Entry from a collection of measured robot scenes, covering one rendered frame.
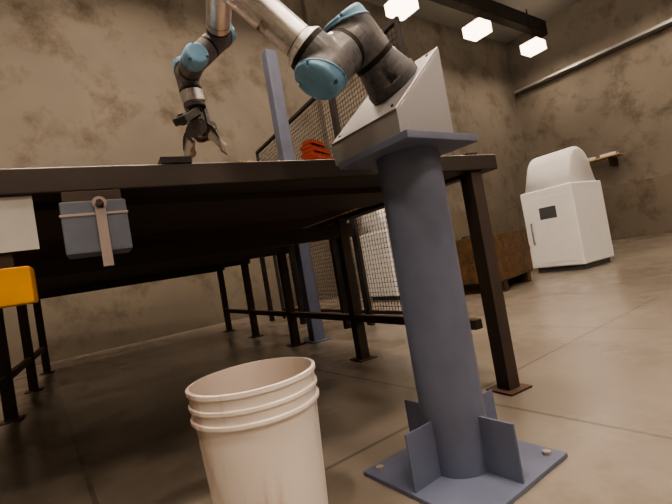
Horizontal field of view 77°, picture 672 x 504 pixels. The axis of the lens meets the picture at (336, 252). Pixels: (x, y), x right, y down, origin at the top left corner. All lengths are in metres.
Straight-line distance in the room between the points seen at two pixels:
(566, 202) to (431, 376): 5.01
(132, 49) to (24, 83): 1.49
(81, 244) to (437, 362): 0.88
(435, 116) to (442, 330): 0.55
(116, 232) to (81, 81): 5.93
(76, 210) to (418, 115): 0.83
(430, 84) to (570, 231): 4.94
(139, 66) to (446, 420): 6.70
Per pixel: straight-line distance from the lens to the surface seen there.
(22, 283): 1.11
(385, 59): 1.19
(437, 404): 1.17
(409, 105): 1.11
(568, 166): 6.16
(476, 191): 1.73
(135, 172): 1.16
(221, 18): 1.49
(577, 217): 5.98
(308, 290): 3.41
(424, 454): 1.20
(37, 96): 6.83
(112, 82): 7.05
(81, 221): 1.12
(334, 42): 1.12
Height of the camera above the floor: 0.59
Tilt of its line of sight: 1 degrees up
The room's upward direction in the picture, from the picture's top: 10 degrees counter-clockwise
